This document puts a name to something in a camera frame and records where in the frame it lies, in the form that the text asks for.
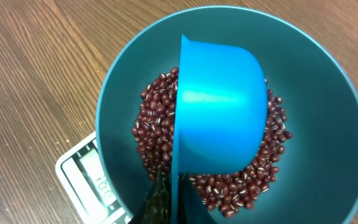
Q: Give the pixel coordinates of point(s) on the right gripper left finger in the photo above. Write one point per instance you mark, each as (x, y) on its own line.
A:
(156, 206)

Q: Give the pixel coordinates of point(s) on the red beans in bowl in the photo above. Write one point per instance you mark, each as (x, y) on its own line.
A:
(153, 132)

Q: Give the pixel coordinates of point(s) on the white digital kitchen scale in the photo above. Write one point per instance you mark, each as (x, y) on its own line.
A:
(80, 172)

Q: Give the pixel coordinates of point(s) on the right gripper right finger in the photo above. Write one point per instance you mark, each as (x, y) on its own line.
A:
(191, 210)

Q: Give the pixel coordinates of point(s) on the blue plastic measuring scoop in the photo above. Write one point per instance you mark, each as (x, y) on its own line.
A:
(220, 113)

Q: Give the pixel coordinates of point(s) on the teal blue bowl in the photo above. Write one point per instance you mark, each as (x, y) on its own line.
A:
(318, 177)

